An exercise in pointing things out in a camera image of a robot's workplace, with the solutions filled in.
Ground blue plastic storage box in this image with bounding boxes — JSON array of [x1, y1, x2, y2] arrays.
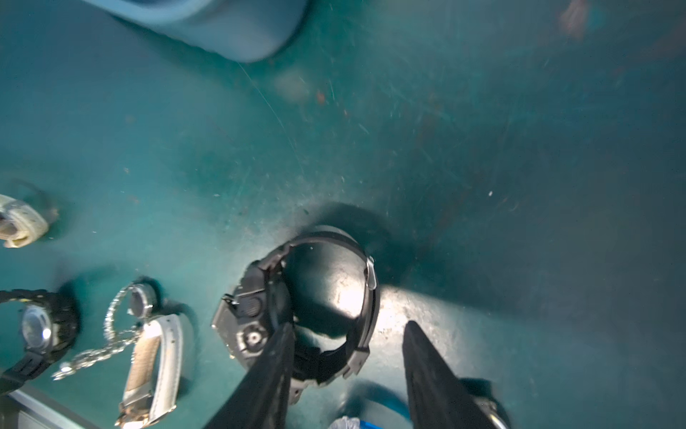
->
[[88, 0, 309, 63]]

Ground chunky black sport watch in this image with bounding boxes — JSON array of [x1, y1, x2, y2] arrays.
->
[[212, 228, 381, 405]]

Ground white strap chain watch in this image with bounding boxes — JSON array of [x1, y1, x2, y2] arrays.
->
[[51, 277, 184, 428]]

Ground black rugged digital watch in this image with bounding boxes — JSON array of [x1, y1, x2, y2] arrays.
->
[[1, 290, 80, 396]]

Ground aluminium rail front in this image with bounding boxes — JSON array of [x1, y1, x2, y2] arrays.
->
[[1, 386, 98, 429]]

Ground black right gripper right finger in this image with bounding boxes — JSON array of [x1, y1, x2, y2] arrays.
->
[[402, 321, 494, 429]]

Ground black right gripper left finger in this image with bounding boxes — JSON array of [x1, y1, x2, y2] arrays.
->
[[205, 323, 295, 429]]

